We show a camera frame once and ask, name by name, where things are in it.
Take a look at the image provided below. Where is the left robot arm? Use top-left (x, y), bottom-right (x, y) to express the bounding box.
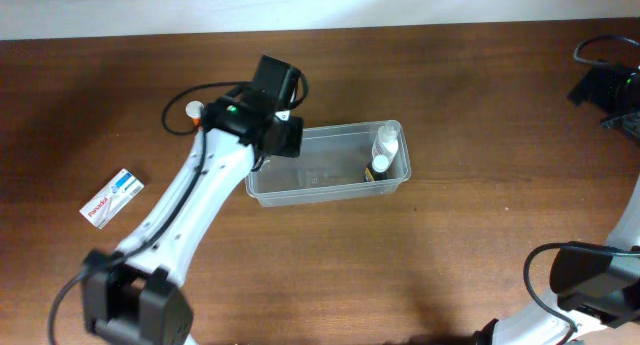
top-left (73, 55), bottom-right (309, 344)

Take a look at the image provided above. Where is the black right camera cable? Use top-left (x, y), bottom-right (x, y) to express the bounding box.
top-left (522, 33), bottom-right (640, 345)

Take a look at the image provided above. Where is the dark bottle white cap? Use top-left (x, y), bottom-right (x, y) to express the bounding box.
top-left (364, 155), bottom-right (390, 182)

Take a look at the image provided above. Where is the white Panadol box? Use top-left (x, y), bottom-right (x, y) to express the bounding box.
top-left (79, 168), bottom-right (145, 229)

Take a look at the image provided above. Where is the orange tablet tube white cap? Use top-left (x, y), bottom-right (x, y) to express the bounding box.
top-left (185, 100), bottom-right (204, 131)

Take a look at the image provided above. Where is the white spray bottle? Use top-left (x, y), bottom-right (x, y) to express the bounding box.
top-left (372, 120), bottom-right (401, 163)

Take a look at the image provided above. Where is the clear plastic container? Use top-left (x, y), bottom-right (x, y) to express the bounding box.
top-left (246, 120), bottom-right (411, 207)

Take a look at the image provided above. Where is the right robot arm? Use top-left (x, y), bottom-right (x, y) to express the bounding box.
top-left (469, 64), bottom-right (639, 345)

